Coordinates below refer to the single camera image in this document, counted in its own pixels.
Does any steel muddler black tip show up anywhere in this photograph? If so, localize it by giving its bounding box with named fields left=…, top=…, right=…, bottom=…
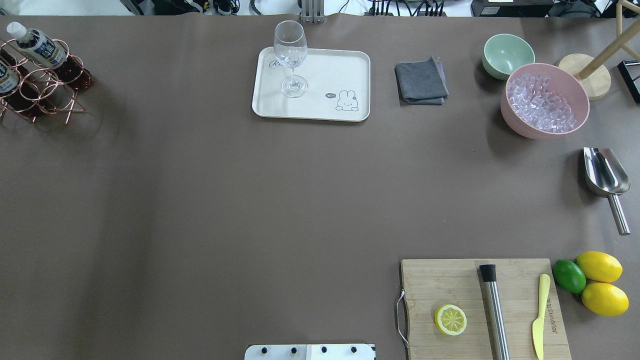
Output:
left=478, top=264, right=511, bottom=360

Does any bamboo cutting board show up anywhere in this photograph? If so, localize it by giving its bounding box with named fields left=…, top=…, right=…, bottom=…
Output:
left=400, top=259, right=552, bottom=360

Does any copper wire bottle basket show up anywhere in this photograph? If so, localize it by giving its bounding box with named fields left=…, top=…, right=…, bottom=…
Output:
left=1, top=38, right=95, bottom=125

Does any white rabbit serving tray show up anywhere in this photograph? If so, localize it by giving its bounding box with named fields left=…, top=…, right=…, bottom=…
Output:
left=252, top=47, right=371, bottom=122

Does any clear wine glass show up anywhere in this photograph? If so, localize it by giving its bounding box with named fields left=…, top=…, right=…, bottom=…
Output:
left=273, top=20, right=308, bottom=98

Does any light green bowl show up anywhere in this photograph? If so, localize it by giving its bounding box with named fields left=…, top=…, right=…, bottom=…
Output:
left=482, top=33, right=536, bottom=80

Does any tea bottle white cap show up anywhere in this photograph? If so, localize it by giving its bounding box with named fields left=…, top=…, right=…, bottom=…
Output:
left=6, top=22, right=68, bottom=69

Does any lower yellow lemon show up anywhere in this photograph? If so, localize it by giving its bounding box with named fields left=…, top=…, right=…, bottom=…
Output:
left=581, top=282, right=630, bottom=317

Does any folded grey cloth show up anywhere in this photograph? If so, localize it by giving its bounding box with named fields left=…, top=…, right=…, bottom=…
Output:
left=394, top=56, right=450, bottom=106

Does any half lemon slice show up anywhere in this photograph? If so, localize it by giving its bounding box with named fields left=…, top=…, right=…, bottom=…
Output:
left=434, top=304, right=467, bottom=337

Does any yellow plastic knife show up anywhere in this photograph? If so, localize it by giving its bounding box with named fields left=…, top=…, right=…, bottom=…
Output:
left=531, top=273, right=551, bottom=360

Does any yellow lemon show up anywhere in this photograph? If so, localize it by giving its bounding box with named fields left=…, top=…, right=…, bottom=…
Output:
left=581, top=282, right=630, bottom=317
left=574, top=251, right=624, bottom=283

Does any pink bowl of ice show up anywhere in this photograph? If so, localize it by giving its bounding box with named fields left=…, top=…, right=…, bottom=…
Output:
left=500, top=63, right=590, bottom=140

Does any upper yellow lemon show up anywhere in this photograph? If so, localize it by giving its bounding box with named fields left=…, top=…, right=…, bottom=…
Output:
left=574, top=251, right=624, bottom=283

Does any green lime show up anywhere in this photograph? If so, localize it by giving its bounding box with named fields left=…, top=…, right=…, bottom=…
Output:
left=551, top=259, right=586, bottom=294

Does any wooden stand with base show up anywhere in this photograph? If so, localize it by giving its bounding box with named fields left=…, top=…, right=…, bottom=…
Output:
left=555, top=0, right=640, bottom=101

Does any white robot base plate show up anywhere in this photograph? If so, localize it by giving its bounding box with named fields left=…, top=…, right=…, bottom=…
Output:
left=244, top=343, right=377, bottom=360

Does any steel ice scoop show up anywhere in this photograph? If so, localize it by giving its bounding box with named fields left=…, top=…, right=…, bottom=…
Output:
left=583, top=146, right=631, bottom=236

